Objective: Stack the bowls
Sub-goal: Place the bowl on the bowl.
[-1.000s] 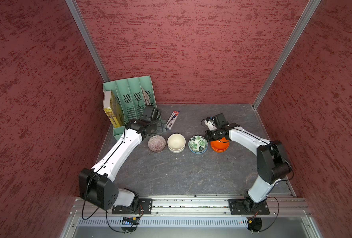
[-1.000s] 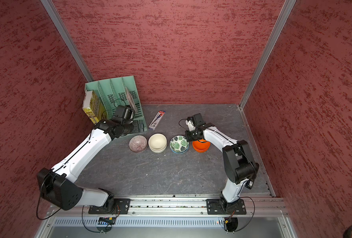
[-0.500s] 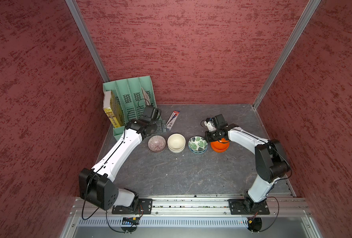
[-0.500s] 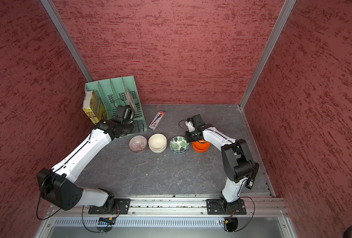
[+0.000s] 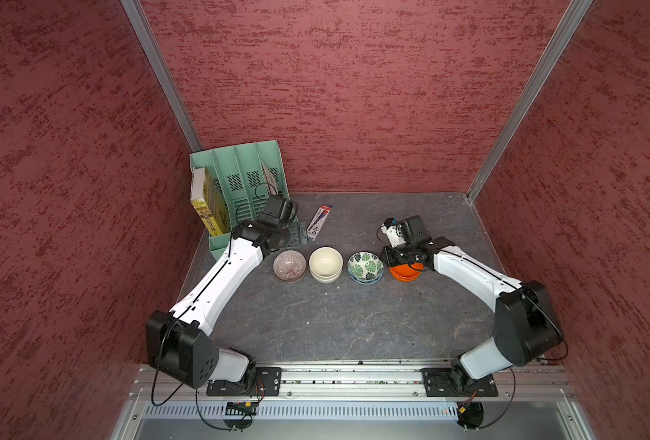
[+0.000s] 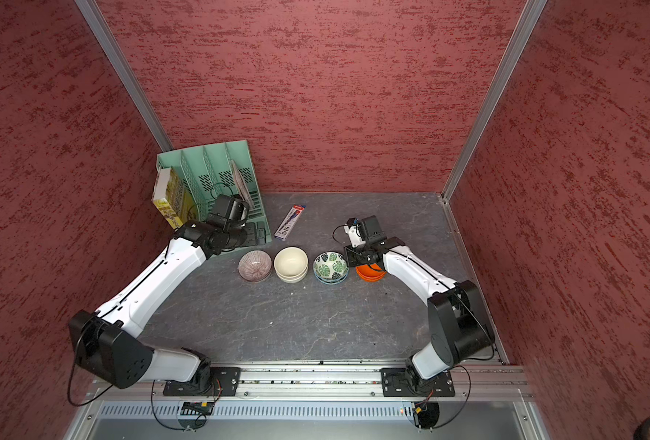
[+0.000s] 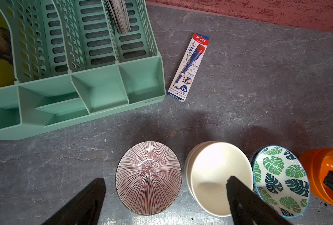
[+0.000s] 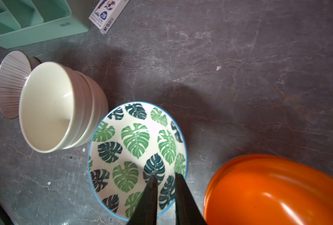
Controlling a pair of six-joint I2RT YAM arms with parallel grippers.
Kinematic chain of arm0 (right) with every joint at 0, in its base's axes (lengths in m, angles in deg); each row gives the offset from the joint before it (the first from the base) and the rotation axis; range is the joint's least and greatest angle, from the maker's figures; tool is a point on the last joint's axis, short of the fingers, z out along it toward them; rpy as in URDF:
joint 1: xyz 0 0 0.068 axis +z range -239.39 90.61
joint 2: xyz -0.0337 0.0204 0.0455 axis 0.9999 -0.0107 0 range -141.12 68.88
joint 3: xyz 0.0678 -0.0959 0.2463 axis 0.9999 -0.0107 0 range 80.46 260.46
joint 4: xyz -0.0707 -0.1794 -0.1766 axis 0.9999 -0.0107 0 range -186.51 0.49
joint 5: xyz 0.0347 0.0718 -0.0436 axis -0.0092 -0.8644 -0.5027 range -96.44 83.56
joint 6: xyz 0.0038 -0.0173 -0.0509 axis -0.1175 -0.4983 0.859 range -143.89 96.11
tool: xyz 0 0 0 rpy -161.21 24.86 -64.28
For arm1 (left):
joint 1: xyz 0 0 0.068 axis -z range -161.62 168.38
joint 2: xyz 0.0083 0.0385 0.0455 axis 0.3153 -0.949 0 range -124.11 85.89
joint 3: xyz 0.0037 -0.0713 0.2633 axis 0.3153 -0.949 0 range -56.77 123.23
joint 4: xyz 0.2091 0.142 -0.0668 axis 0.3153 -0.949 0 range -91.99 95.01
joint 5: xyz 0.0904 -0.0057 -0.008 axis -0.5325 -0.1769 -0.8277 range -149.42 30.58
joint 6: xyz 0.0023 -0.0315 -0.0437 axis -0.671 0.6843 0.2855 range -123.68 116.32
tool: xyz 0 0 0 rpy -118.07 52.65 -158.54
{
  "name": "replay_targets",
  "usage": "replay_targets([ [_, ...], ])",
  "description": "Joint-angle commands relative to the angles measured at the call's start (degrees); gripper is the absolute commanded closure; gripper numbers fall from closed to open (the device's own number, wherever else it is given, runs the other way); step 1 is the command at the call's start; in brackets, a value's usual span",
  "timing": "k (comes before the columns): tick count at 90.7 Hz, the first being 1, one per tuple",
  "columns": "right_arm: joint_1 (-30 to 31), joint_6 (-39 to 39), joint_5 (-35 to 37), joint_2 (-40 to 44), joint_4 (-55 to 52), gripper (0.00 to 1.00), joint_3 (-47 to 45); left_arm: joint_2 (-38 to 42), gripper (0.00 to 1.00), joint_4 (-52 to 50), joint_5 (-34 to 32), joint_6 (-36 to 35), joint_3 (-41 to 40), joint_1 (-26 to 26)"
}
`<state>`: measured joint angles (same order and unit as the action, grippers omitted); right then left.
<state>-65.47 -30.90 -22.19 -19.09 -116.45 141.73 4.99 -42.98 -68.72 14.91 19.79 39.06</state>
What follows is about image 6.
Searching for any orange bowl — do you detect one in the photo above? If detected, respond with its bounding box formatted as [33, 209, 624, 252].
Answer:
[357, 272, 385, 282]
[355, 264, 385, 277]

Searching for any purple striped bowl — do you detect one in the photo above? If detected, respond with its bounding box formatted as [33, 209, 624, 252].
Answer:
[238, 250, 273, 283]

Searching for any green leaf bowl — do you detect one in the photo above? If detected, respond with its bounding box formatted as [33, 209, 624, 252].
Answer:
[315, 275, 348, 285]
[313, 251, 349, 279]

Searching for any cream bowl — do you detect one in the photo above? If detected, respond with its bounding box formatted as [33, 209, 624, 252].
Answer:
[274, 247, 309, 275]
[276, 268, 308, 284]

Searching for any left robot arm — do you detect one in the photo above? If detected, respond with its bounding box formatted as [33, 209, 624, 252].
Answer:
[69, 195, 250, 395]

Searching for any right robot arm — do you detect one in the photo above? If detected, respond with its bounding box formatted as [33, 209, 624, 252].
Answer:
[343, 216, 495, 381]

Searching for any grey folder in organizer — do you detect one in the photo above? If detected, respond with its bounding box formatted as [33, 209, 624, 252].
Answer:
[230, 159, 254, 210]

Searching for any green file organizer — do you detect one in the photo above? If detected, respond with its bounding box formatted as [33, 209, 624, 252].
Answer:
[156, 140, 272, 245]

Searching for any pen blister pack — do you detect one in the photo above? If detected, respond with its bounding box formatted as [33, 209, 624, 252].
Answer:
[274, 205, 305, 241]

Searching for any yellow book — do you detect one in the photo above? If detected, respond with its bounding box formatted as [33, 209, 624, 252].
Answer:
[152, 168, 198, 230]

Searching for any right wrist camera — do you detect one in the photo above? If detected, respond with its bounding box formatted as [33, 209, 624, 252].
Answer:
[343, 217, 365, 249]

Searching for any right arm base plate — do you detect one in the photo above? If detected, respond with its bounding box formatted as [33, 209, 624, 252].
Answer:
[380, 367, 455, 398]

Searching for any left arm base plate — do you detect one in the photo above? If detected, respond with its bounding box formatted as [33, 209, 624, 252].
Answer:
[163, 367, 242, 397]

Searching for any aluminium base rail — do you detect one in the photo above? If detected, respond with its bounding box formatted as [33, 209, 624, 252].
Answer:
[91, 359, 535, 403]

